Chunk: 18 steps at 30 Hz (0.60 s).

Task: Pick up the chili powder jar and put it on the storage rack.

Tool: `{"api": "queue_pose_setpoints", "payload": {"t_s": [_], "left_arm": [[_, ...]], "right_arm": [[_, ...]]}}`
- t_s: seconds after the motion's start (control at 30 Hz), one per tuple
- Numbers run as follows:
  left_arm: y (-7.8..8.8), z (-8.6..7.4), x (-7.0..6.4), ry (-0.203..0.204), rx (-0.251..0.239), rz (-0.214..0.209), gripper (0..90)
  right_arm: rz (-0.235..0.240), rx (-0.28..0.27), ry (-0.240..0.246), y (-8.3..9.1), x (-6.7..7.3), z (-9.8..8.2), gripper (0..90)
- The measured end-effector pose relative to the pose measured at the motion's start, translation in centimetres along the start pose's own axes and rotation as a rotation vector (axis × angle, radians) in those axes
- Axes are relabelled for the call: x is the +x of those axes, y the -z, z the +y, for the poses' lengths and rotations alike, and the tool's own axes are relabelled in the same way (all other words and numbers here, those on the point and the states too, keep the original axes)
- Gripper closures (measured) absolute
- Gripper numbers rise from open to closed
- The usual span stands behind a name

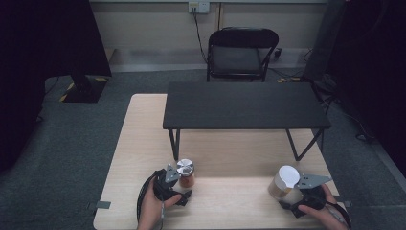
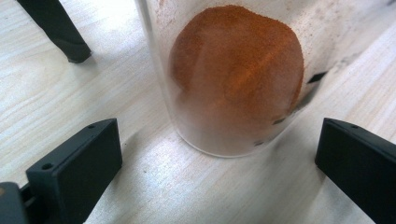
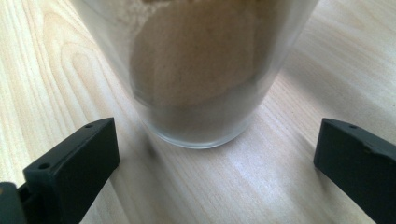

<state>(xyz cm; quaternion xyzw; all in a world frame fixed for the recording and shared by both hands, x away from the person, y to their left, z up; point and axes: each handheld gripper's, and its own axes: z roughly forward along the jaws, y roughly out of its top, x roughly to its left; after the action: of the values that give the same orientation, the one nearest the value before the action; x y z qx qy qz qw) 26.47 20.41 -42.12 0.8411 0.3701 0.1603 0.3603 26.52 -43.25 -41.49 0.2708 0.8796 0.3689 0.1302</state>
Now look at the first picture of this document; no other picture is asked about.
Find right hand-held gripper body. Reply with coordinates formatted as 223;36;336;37
290;172;333;219

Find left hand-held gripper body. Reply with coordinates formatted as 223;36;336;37
152;163;182;206

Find red spice jar silver lid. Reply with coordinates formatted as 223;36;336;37
175;158;195;189

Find white paper cup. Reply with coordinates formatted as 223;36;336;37
267;164;302;201

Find black metal shelf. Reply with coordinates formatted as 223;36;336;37
162;80;332;162

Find person's right hand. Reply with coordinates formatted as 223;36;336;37
298;184;350;230

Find person's left hand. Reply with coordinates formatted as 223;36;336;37
137;183;183;230

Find black stand base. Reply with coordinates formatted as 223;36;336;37
58;74;108;104

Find dark curtain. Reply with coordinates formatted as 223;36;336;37
0;0;113;173
328;0;406;178

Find black folding chair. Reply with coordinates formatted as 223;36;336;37
206;27;280;83

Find grey upright panel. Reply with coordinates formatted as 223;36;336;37
302;0;348;82

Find left hand-held gripper black cable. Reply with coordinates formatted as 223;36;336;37
136;170;162;222

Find hand-held gripper black cable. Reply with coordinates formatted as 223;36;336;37
325;198;352;230
136;170;162;222

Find right hand-held gripper black cable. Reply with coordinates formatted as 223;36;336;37
325;198;352;230

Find black floor cables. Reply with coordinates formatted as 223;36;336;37
267;47;315;84

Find black wall socket cable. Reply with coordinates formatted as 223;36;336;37
191;7;209;64

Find white wall socket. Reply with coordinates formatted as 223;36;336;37
188;1;211;14

